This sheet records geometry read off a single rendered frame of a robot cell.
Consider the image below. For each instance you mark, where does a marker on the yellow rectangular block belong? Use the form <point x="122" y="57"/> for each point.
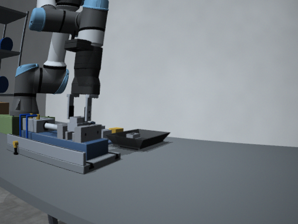
<point x="116" y="129"/>

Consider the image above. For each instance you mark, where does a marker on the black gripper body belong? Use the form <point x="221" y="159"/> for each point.
<point x="87" y="64"/>

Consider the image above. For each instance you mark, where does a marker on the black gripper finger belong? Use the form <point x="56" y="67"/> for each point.
<point x="88" y="107"/>
<point x="70" y="106"/>

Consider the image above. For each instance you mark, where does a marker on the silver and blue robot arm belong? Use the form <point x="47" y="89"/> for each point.
<point x="61" y="19"/>

